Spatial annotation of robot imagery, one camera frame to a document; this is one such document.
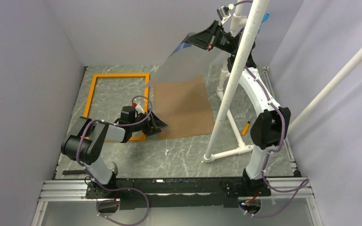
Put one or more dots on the orange picture frame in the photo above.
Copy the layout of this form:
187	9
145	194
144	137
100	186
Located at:
109	92

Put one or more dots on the aluminium rail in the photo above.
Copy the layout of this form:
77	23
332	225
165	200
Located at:
77	190

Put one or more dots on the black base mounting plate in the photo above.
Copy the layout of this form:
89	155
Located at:
141	200

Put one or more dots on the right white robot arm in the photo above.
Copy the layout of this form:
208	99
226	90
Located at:
271	125

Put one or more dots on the orange handled screwdriver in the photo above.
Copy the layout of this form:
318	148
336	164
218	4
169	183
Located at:
245	130

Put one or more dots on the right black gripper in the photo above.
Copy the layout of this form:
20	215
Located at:
207	39

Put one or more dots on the blue pipe fitting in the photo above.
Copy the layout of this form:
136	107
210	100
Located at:
265	18

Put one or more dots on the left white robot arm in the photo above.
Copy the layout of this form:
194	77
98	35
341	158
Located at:
85	140

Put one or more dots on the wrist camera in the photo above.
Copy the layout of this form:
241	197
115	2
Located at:
224	12
139	108

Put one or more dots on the sunset landscape photo print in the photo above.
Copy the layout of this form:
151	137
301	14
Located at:
186	63

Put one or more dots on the white pvc pipe stand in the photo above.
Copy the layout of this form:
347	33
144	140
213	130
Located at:
254	86

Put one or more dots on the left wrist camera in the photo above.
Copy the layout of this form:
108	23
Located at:
139	108

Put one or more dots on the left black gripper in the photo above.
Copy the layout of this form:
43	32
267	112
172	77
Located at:
154	125

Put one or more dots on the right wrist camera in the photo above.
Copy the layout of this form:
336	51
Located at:
224	12

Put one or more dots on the black rod on table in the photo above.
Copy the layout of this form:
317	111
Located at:
73	172

